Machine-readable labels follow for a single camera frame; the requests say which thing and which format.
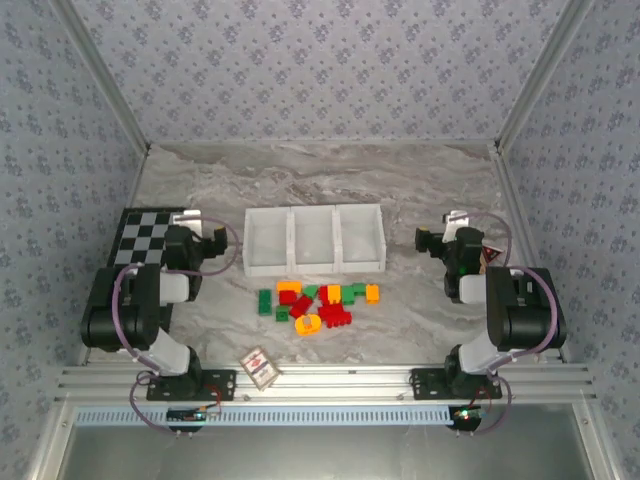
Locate black and grey checkerboard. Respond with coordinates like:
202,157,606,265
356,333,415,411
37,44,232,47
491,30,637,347
106,207,192,334

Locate playing card box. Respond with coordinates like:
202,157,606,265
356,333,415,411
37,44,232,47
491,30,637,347
238,345,284,392

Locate aluminium side rail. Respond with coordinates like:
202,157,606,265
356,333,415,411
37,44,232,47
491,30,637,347
489,142,571,364

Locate orange arch lego brick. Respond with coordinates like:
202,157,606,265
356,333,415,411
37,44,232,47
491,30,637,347
294,314,324,338

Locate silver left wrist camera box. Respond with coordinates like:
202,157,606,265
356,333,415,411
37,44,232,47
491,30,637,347
171,209,204,237

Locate long aluminium mounting rail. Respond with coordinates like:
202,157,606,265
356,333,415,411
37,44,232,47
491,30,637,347
54,363,599,404

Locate large red lego brick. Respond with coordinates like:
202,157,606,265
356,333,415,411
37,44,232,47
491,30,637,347
317,302,355,330

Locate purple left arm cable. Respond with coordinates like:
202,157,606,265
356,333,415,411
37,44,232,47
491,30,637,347
112,212,244,436

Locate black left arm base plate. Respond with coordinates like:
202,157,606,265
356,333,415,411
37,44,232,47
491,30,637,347
146,368,237,402

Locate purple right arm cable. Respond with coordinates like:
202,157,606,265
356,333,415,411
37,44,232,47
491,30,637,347
462,210,560,436

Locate grey slotted cable duct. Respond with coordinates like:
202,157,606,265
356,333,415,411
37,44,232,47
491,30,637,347
74,404,451,427

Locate aluminium corner post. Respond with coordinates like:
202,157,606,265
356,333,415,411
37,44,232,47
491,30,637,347
49,0,152,152
494,0,596,152

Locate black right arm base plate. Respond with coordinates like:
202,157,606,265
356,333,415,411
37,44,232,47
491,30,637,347
410,367,503,401

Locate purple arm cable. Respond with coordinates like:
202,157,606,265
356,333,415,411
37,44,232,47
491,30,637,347
112,212,244,436
462,210,560,436

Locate white plastic bin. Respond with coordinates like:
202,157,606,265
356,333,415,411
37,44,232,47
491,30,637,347
334,203,387,274
288,205,340,275
243,207,294,278

